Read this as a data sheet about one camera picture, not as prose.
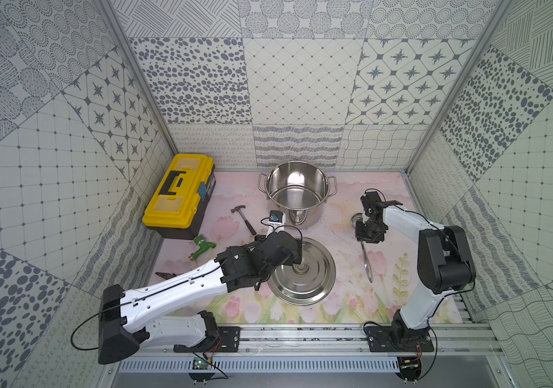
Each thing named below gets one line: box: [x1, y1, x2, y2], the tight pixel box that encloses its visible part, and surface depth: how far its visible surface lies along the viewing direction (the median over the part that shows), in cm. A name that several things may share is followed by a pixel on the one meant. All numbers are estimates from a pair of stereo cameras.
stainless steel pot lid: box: [266, 236, 337, 307], surface depth 89 cm
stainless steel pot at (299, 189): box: [257, 160, 338, 229], surface depth 100 cm
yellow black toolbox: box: [141, 152, 216, 241], surface depth 92 cm
